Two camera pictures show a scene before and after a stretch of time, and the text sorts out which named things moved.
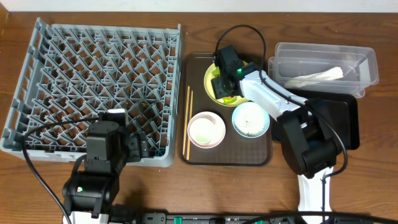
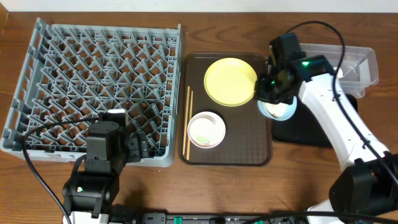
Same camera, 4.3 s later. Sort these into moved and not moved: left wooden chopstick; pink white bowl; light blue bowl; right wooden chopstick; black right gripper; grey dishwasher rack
Moved: light blue bowl; black right gripper
Not moved: right wooden chopstick; grey dishwasher rack; left wooden chopstick; pink white bowl
